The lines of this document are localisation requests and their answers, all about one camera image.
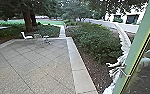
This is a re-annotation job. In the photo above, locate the green handled glass door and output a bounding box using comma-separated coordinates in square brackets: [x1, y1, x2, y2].
[112, 0, 150, 94]

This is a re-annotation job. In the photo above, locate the dark green hedge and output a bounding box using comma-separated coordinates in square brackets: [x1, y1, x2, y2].
[65, 21, 124, 65]

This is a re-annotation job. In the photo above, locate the low dark shrub bed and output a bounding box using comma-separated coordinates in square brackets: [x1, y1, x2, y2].
[0, 21, 61, 46]

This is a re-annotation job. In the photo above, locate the large dark trunk tree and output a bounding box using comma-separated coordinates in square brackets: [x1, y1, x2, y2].
[0, 0, 42, 33]

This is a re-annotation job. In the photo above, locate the small lobby chair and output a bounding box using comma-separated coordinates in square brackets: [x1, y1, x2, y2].
[20, 31, 35, 42]

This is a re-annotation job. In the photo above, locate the white background building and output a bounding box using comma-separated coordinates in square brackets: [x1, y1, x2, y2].
[104, 3, 148, 26]

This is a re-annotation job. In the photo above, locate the slim dark trunk tree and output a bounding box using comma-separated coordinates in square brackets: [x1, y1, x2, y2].
[30, 9, 39, 28]

